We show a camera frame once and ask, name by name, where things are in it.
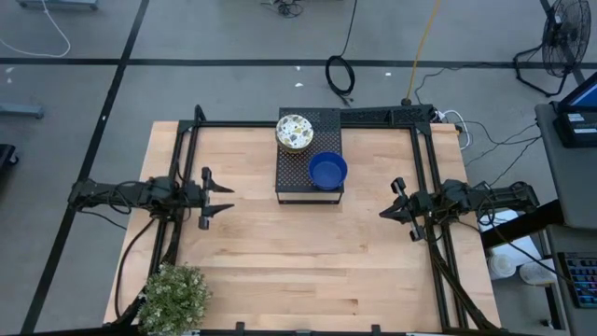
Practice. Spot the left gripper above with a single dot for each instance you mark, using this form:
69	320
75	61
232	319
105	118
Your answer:
196	200

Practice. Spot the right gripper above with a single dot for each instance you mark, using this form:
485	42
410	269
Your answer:
422	205

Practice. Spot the blue plastic mini bowl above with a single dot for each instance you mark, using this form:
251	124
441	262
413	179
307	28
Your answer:
327	172

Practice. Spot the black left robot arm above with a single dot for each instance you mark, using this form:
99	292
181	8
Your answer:
102	193

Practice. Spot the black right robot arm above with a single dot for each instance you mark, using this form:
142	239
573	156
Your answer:
503	196

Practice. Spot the black perforated electronics box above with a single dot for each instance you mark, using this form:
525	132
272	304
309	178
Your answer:
373	115

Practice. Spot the small green potted plant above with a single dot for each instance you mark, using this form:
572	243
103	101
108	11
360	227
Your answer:
175	298

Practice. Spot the white cup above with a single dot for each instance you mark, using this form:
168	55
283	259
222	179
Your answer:
536	273
501	267

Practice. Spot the black beam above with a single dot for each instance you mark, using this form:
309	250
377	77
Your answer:
522	225

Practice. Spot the grey desk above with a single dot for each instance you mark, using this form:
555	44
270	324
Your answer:
578	238
559	177

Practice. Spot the black device with labels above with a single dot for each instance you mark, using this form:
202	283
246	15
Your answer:
573	135

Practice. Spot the backlit computer keyboard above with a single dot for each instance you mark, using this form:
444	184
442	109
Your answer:
580	280

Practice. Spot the grey floor bar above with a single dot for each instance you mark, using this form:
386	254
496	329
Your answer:
21	110

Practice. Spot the black caster base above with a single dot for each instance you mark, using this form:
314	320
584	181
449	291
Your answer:
5	156

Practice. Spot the black computer monitor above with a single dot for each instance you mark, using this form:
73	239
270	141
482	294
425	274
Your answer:
585	95

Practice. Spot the black floor fan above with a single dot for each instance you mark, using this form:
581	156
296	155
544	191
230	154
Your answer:
566	37

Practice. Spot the grey cart base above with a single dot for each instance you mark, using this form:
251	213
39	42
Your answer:
60	4

